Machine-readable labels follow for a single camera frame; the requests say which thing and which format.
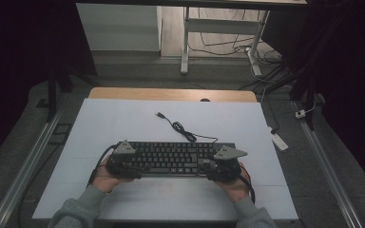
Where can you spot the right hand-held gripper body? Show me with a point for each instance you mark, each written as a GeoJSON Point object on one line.
{"type": "Point", "coordinates": [229, 152]}

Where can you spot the black table grommet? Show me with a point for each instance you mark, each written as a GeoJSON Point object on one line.
{"type": "Point", "coordinates": [205, 100]}

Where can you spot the person's left hand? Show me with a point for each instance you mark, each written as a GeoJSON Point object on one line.
{"type": "Point", "coordinates": [106, 180]}

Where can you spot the black computer keyboard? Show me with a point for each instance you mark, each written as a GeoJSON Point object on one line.
{"type": "Point", "coordinates": [171, 156]}

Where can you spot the person's right hand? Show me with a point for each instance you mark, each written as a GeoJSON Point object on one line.
{"type": "Point", "coordinates": [236, 190]}

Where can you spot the aluminium rail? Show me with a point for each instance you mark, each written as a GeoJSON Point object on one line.
{"type": "Point", "coordinates": [25, 171]}
{"type": "Point", "coordinates": [329, 171]}

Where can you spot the white power strip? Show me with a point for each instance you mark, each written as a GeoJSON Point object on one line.
{"type": "Point", "coordinates": [279, 141]}

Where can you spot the black metal stand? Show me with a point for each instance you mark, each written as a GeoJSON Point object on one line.
{"type": "Point", "coordinates": [52, 95]}
{"type": "Point", "coordinates": [309, 104]}

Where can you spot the white metal stand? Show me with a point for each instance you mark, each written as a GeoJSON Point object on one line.
{"type": "Point", "coordinates": [215, 42]}

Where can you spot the small white adapter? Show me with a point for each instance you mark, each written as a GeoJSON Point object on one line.
{"type": "Point", "coordinates": [300, 113]}

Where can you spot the white cabinet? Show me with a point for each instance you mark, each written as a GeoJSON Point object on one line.
{"type": "Point", "coordinates": [117, 28]}

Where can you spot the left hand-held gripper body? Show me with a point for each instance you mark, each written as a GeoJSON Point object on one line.
{"type": "Point", "coordinates": [123, 149]}

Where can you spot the black floor plate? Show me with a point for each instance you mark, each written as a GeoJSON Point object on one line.
{"type": "Point", "coordinates": [61, 133]}

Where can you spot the white-framed desk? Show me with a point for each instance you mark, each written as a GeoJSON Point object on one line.
{"type": "Point", "coordinates": [221, 26]}

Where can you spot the dark curtain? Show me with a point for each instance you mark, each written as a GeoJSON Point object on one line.
{"type": "Point", "coordinates": [19, 63]}
{"type": "Point", "coordinates": [355, 79]}

